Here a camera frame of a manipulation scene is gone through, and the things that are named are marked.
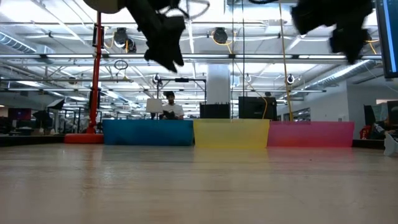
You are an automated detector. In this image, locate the yellow plastic bin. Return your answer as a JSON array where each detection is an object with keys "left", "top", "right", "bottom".
[{"left": 193, "top": 118, "right": 271, "bottom": 149}]

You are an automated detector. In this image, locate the white square panel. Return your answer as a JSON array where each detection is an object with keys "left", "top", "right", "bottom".
[{"left": 146, "top": 98, "right": 164, "bottom": 114}]

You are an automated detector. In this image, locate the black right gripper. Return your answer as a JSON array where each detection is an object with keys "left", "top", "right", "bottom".
[{"left": 290, "top": 0, "right": 374, "bottom": 65}]

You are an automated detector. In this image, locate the computer monitor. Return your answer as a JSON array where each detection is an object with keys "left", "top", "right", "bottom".
[{"left": 374, "top": 0, "right": 398, "bottom": 79}]

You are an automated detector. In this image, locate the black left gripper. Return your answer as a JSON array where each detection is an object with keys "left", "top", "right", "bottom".
[{"left": 126, "top": 0, "right": 187, "bottom": 74}]

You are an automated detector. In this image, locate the black studio light hood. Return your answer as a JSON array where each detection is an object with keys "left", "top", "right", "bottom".
[{"left": 46, "top": 98, "right": 66, "bottom": 110}]

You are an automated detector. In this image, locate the yellow hanging power cable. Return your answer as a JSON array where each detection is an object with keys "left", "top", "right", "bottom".
[{"left": 277, "top": 0, "right": 295, "bottom": 122}]

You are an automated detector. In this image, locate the person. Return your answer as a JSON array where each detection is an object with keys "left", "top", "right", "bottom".
[
  {"left": 360, "top": 116, "right": 398, "bottom": 141},
  {"left": 160, "top": 90, "right": 185, "bottom": 121}
]

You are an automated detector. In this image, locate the pink red plastic bin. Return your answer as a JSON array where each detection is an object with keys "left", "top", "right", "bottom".
[{"left": 267, "top": 121, "right": 356, "bottom": 148}]

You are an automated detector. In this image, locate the black background monitor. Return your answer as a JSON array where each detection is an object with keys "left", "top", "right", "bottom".
[
  {"left": 238, "top": 96, "right": 278, "bottom": 121},
  {"left": 199, "top": 103, "right": 231, "bottom": 119}
]

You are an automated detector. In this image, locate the blue plastic bin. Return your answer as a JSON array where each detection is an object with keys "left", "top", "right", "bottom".
[{"left": 102, "top": 119, "right": 195, "bottom": 146}]

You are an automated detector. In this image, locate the red desk lamp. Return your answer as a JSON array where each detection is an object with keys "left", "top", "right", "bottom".
[{"left": 64, "top": 0, "right": 125, "bottom": 144}]

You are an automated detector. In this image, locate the black metal stand frame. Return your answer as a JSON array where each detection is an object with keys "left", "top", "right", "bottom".
[{"left": 156, "top": 77, "right": 208, "bottom": 121}]

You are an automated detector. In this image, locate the white building pillar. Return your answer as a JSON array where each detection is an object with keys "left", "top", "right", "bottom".
[{"left": 206, "top": 63, "right": 231, "bottom": 105}]

